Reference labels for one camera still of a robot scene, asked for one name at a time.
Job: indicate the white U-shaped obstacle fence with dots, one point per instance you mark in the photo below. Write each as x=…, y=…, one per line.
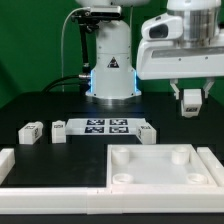
x=116, y=199

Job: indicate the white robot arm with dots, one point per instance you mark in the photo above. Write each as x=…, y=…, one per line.
x=183, y=42

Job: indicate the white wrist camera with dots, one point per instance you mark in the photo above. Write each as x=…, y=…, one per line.
x=157, y=28

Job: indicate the black camera on stand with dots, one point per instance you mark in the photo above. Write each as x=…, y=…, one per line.
x=88, y=20

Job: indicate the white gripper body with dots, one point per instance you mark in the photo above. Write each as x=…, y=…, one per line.
x=166, y=60

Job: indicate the white square tabletop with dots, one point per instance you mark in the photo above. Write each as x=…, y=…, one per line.
x=166, y=164

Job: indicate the white marker base plate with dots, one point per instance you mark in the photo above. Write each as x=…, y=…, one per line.
x=103, y=126

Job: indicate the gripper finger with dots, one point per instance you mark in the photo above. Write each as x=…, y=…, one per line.
x=173, y=84
x=208, y=85

